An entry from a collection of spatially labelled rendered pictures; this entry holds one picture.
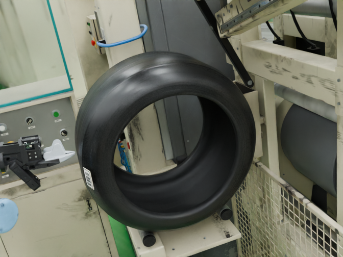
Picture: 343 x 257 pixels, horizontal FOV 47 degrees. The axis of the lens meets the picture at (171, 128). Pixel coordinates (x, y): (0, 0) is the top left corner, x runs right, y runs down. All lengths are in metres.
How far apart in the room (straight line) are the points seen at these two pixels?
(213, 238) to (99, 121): 0.62
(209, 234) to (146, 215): 0.32
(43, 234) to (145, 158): 0.74
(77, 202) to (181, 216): 0.84
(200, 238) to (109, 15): 0.85
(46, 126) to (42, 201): 0.37
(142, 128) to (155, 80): 0.48
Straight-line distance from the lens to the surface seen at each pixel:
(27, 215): 2.04
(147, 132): 1.56
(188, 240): 1.46
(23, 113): 1.88
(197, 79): 1.13
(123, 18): 1.45
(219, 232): 1.48
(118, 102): 1.09
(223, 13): 1.42
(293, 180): 2.24
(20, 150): 1.20
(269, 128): 1.72
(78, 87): 4.76
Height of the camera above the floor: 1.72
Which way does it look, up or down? 23 degrees down
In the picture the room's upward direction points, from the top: 10 degrees counter-clockwise
